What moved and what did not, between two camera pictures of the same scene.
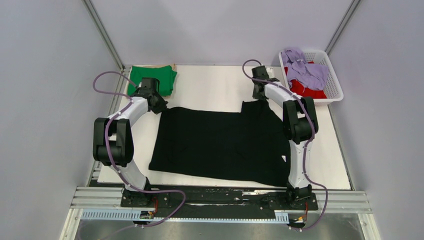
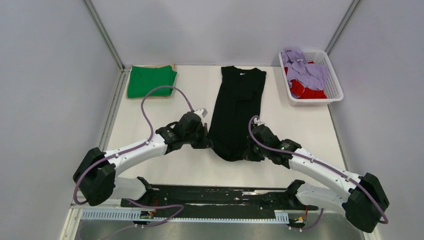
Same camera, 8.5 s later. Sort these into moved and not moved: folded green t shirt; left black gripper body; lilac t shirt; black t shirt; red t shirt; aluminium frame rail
Moved: left black gripper body; black t shirt
Not moved: aluminium frame rail; red t shirt; folded green t shirt; lilac t shirt
